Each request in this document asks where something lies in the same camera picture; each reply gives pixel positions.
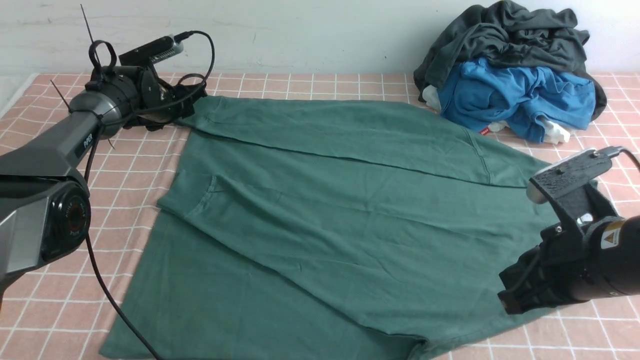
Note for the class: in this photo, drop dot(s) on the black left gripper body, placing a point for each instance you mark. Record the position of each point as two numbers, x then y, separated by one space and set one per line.
162 103

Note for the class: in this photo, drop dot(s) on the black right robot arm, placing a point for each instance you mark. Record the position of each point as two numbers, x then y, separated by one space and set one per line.
620 241

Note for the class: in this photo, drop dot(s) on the blue crumpled garment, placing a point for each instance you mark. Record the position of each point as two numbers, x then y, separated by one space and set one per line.
476 94

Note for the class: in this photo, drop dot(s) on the dark grey crumpled garment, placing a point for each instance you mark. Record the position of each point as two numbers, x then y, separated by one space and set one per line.
509 36

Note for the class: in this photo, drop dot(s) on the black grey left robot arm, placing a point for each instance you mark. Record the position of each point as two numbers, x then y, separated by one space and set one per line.
45 200

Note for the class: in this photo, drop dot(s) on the green long-sleeve top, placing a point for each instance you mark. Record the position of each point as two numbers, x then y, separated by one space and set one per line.
332 230

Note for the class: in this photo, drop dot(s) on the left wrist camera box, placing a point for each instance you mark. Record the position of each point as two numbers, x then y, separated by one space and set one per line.
152 53

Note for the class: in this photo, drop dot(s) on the pink checked table cloth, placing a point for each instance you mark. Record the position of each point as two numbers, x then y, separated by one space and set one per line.
61 313

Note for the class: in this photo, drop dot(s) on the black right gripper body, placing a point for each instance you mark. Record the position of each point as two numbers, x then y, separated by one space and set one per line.
568 267

